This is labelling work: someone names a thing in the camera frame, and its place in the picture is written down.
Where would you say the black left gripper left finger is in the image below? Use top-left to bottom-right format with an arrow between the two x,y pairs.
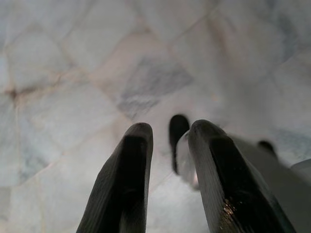
76,122 -> 154,233

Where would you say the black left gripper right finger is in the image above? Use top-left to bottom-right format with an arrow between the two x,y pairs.
188,119 -> 297,233

